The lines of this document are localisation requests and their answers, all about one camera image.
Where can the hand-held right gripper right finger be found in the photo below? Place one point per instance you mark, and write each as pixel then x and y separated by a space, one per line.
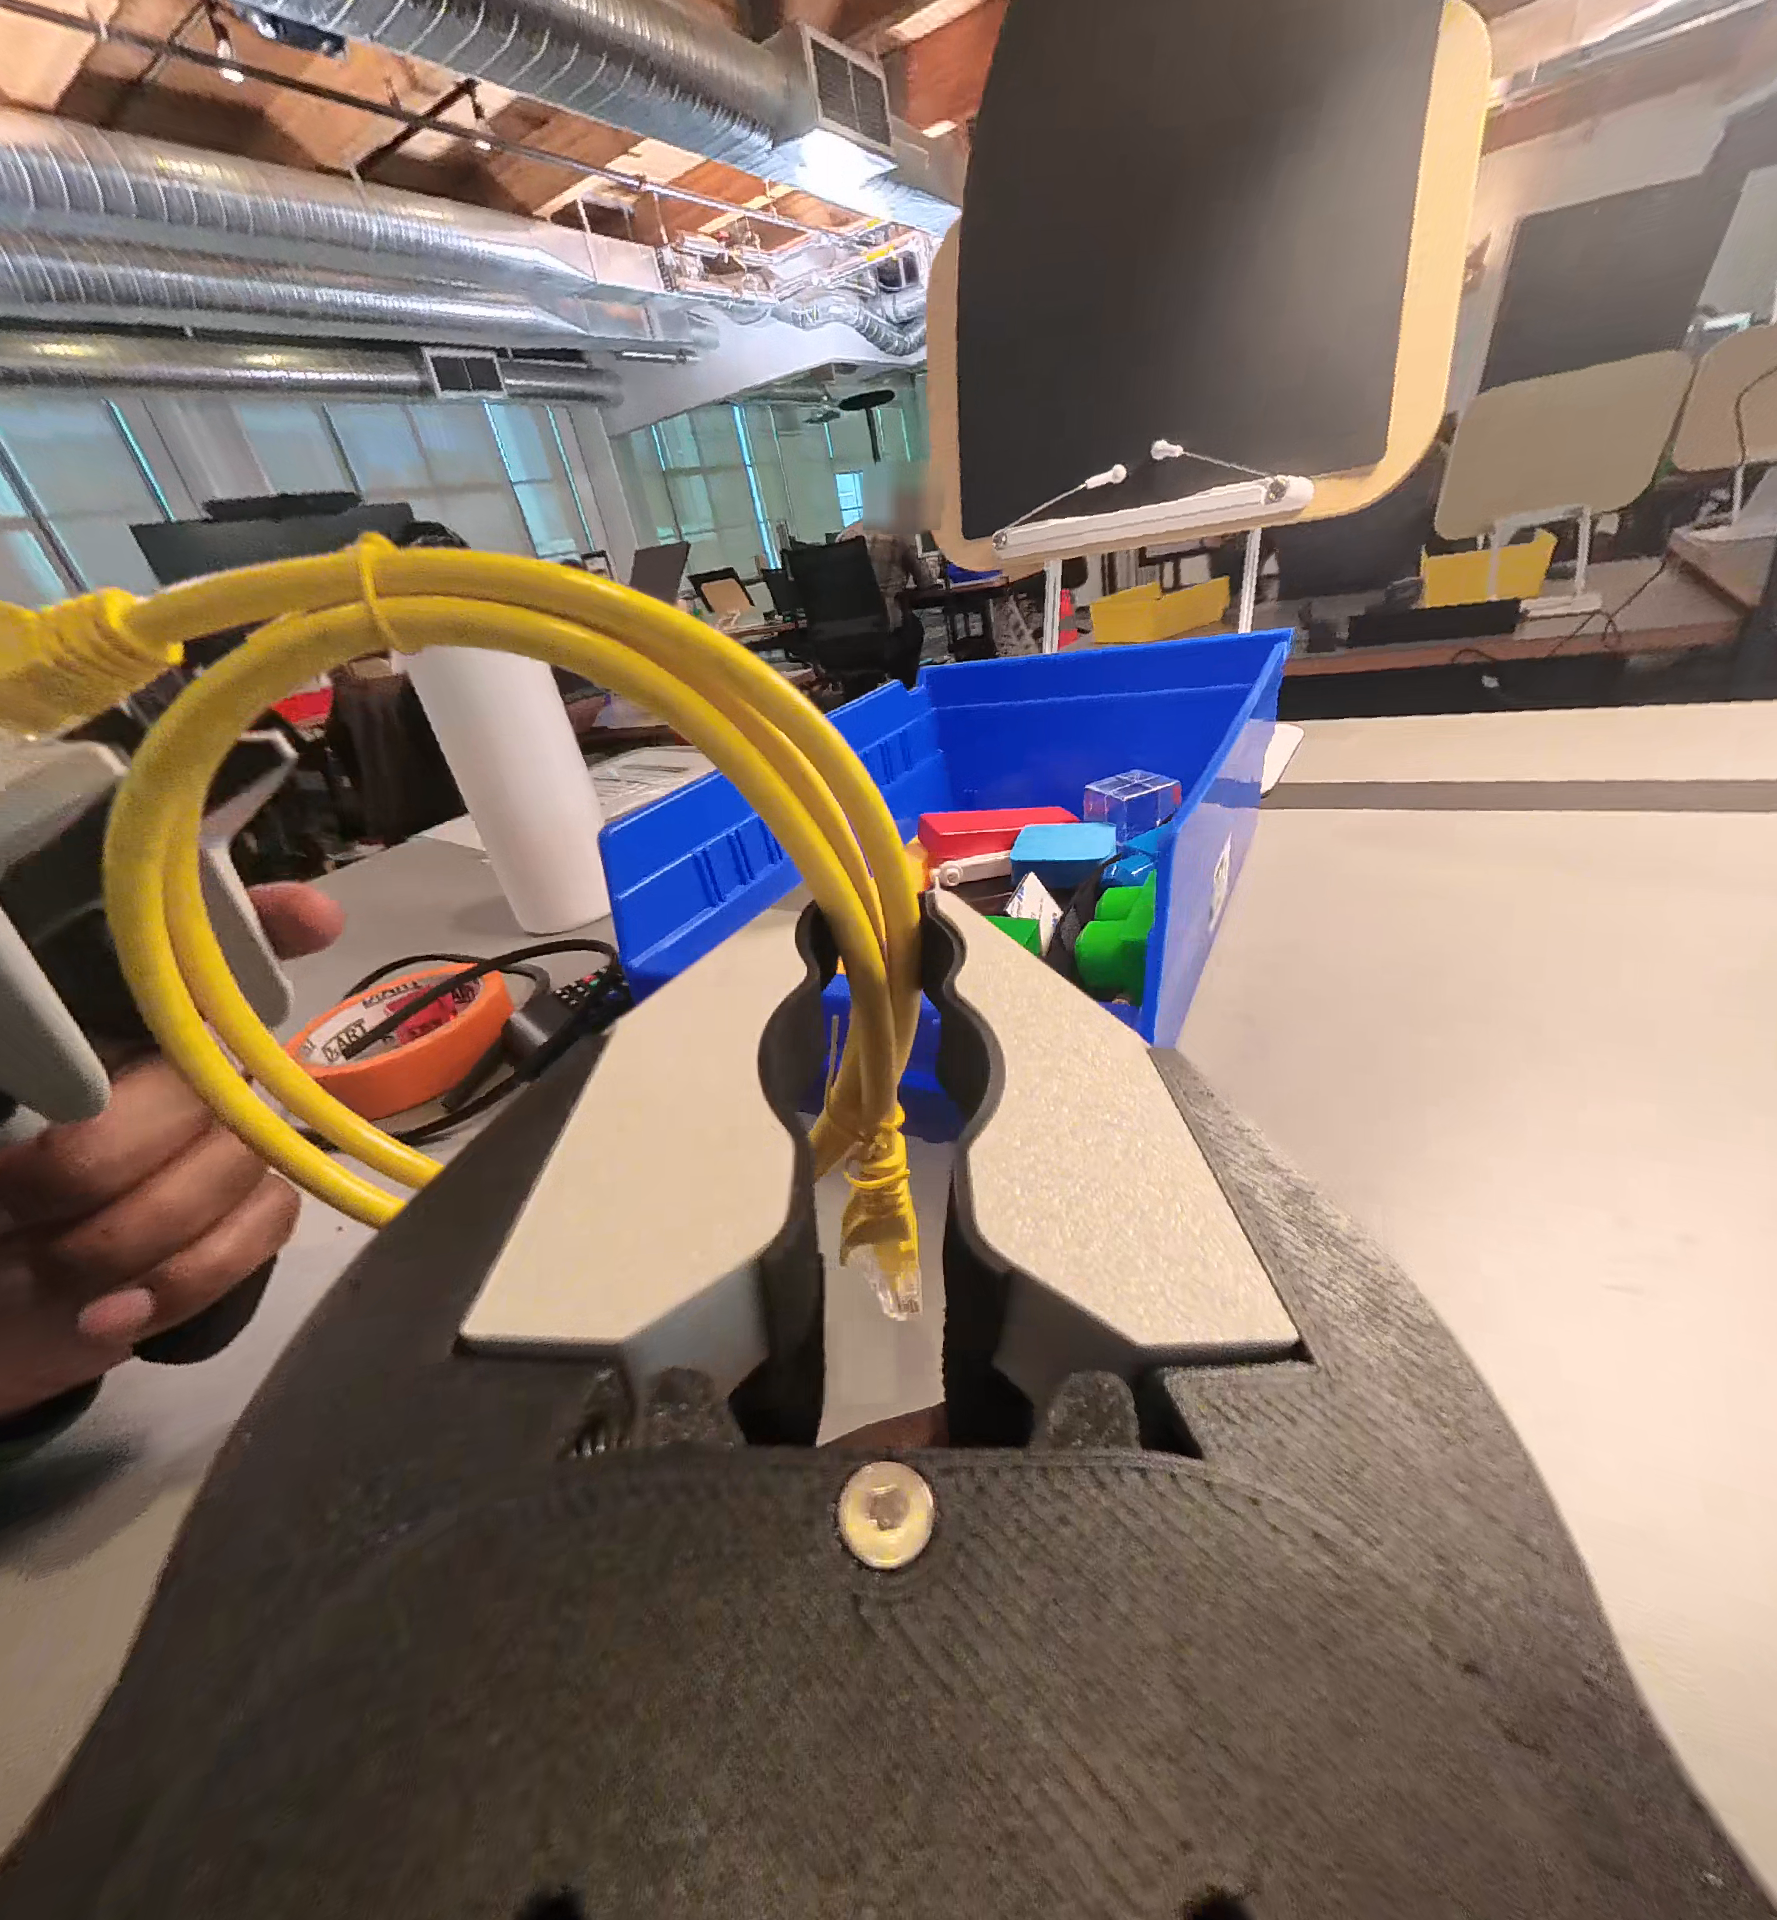
pixel 1128 1185

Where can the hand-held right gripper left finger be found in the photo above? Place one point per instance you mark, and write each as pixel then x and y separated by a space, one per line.
pixel 620 1185

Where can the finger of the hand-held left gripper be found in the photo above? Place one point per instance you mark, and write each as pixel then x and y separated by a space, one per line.
pixel 252 929
pixel 3 976

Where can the large blue plastic bin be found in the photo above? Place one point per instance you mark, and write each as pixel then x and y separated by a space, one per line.
pixel 979 720

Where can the person's left hand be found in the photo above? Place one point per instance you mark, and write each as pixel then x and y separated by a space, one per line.
pixel 79 1248

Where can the black remote control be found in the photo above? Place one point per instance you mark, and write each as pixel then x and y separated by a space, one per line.
pixel 596 994

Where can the orange tape roll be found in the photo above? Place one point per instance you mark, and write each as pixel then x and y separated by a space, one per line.
pixel 425 1057

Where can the green two-stud brick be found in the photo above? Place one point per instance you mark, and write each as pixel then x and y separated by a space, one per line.
pixel 1120 938

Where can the green cube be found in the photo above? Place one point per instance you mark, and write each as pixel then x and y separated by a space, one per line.
pixel 1014 934

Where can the white card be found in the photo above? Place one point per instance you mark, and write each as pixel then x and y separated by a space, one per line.
pixel 1035 904

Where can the white paper roll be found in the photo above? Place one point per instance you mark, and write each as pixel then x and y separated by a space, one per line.
pixel 514 781

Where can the blue stud brick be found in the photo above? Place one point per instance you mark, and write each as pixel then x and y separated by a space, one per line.
pixel 1134 872

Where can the light blue foam block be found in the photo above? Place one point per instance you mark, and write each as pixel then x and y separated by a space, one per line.
pixel 1061 858

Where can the clear acrylic cube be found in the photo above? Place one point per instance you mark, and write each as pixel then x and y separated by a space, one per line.
pixel 1132 805

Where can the red block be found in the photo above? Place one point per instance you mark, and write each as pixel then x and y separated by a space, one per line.
pixel 979 835

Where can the black television screen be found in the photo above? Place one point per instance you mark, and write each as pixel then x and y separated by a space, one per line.
pixel 230 546

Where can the yellow bin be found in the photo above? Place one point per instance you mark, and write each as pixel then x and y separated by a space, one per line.
pixel 1160 611
pixel 1489 569

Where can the black office chair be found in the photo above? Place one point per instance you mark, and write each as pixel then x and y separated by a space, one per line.
pixel 843 601

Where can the black pole round disc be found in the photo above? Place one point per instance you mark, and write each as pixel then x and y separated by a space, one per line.
pixel 866 402

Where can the tan acoustic panel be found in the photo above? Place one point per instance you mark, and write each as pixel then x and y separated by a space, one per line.
pixel 1757 396
pixel 1564 444

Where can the narrow silver ceiling duct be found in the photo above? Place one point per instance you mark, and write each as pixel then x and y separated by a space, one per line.
pixel 155 363

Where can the wide silver ceiling duct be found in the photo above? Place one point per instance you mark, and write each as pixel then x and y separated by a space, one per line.
pixel 230 210

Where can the black board tan frame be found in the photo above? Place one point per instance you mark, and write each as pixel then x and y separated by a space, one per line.
pixel 1205 254

